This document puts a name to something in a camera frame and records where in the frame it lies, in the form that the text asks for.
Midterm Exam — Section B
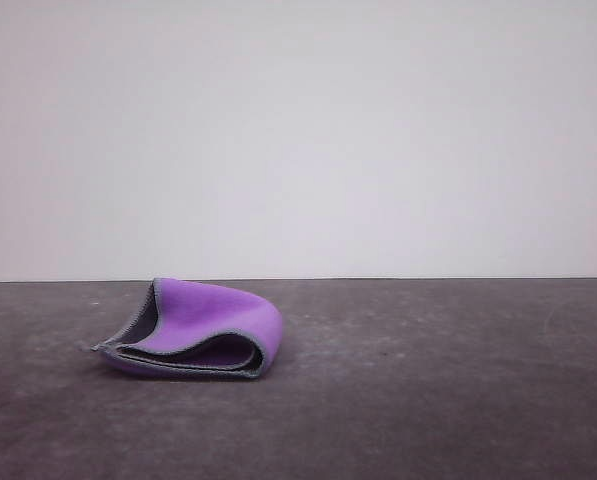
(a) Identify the purple towel with grey hem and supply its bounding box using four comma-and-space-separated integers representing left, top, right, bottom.
88, 276, 284, 381

